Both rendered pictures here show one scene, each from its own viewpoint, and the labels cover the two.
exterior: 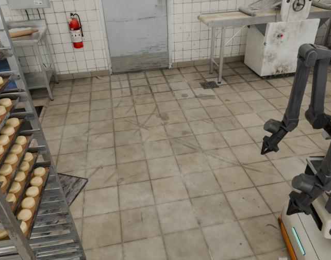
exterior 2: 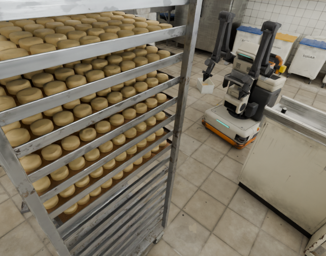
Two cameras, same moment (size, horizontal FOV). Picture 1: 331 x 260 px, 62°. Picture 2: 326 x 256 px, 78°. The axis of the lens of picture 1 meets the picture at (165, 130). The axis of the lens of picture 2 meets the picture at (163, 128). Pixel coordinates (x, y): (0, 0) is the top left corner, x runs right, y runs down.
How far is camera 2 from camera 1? 1.10 m
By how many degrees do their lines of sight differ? 36
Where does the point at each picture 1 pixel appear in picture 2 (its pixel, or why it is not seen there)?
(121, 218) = not seen: hidden behind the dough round
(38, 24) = not seen: outside the picture
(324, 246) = (233, 120)
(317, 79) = (228, 30)
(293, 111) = (219, 51)
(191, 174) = not seen: hidden behind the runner
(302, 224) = (219, 116)
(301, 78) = (223, 30)
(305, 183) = (249, 77)
